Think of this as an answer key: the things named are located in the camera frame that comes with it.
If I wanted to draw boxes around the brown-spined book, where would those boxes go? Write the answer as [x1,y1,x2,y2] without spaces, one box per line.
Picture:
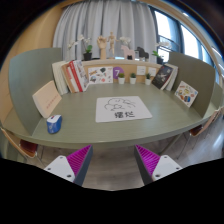
[61,63,77,94]

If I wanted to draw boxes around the cream book with red text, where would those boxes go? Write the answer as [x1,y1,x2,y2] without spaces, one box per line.
[31,80,63,119]

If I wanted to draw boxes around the blue and white computer mouse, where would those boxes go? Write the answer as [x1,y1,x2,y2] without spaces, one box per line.
[45,114,64,135]

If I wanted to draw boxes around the black-covered book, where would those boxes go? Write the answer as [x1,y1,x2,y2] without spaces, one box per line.
[151,64,175,90]

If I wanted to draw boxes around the white orchid flowers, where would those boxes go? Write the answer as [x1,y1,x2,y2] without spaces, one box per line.
[118,35,133,48]

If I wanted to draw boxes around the green desk partition panel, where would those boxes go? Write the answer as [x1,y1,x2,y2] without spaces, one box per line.
[168,50,217,118]
[8,47,63,136]

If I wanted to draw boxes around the wooden artist mannequin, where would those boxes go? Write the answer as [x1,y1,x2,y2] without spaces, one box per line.
[106,31,118,59]

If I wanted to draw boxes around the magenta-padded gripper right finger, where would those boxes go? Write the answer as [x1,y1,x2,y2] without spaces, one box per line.
[133,144,183,186]

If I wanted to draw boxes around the black wooden horse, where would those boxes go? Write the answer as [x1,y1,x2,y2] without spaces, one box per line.
[134,46,150,62]

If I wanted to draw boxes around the white orchid in black pot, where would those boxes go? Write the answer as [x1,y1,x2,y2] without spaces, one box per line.
[67,34,94,62]

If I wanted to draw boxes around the round purple number sign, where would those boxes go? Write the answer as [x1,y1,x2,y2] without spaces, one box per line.
[112,66,125,80]

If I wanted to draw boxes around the pink wooden horse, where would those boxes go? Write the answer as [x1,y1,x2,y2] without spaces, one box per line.
[120,44,136,61]

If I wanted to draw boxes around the red-spined book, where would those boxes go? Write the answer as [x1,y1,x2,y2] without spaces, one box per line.
[68,60,84,93]

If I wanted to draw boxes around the white mouse pad with drawing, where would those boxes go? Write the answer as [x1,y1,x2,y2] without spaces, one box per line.
[95,95,153,124]

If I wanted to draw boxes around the small plant in white pot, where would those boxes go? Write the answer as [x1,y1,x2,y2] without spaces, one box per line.
[129,72,138,85]
[117,72,126,85]
[144,73,153,86]

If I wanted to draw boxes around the thick white book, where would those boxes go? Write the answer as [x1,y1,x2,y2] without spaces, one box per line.
[51,60,70,96]

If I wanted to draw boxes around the photo-covered magazine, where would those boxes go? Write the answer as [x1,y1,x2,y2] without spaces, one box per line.
[73,59,90,92]

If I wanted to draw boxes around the white illustrated sticker card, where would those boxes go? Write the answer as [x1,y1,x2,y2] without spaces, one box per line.
[87,65,114,85]

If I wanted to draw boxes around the colourful illustrated card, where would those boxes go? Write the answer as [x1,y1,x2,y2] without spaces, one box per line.
[174,80,199,108]

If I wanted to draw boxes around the light wood ledge shelf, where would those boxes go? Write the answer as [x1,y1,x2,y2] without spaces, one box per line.
[79,58,168,84]

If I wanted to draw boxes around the grey curtain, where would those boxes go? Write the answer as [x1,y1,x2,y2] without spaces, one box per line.
[52,0,158,63]

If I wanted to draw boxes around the window with dark frame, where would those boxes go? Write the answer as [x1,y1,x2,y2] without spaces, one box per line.
[151,8,224,71]

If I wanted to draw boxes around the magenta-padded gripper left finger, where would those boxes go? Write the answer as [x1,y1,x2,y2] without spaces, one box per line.
[43,144,94,187]

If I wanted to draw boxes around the white orchid in dark pot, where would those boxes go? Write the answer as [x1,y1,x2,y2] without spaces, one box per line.
[151,39,173,65]

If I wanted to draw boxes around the white wall socket plate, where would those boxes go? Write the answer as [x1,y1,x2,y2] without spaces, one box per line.
[136,65,147,76]
[147,66,158,78]

